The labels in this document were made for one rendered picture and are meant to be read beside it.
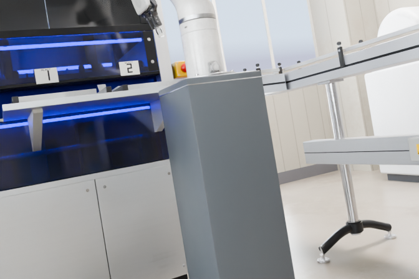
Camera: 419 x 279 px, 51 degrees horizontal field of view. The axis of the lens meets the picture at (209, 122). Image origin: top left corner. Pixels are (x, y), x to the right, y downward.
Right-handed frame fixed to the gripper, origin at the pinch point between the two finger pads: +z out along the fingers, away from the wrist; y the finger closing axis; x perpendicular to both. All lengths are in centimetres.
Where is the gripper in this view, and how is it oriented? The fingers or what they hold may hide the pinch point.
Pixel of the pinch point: (154, 22)
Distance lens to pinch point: 170.3
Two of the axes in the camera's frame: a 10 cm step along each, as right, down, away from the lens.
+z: 4.3, 9.0, 1.2
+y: 5.2, -1.4, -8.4
